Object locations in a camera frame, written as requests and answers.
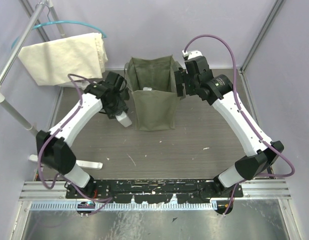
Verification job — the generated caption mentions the grey slotted cable duct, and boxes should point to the grey slotted cable duct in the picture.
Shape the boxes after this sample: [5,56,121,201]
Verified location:
[29,200,217,211]

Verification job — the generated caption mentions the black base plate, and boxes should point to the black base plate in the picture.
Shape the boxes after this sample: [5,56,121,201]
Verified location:
[65,178,244,204]

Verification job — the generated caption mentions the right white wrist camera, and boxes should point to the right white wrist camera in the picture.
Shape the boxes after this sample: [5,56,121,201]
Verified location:
[181,50,202,61]

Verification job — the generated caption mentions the olive green canvas bag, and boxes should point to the olive green canvas bag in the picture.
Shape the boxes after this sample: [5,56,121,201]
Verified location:
[125,55,181,132]

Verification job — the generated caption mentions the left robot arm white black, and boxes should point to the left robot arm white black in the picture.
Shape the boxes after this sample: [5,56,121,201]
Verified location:
[36,71,132,198]

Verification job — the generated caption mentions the aluminium rail front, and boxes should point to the aluminium rail front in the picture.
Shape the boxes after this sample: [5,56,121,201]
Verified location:
[19,178,291,201]

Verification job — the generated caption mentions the teal clothes hanger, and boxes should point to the teal clothes hanger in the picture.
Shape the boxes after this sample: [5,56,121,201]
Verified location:
[11,20,108,50]

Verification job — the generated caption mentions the metal clothes rack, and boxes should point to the metal clothes rack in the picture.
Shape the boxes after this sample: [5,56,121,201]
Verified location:
[0,0,104,171]

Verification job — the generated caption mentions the cream canvas cloth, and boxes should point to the cream canvas cloth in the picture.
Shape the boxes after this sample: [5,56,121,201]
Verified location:
[17,32,108,86]

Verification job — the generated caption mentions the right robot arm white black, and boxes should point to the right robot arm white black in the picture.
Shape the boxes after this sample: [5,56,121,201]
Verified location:
[174,50,284,197]

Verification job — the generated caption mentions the white square bottle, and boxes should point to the white square bottle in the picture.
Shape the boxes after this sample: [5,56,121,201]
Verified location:
[115,111,132,128]
[142,87,153,91]

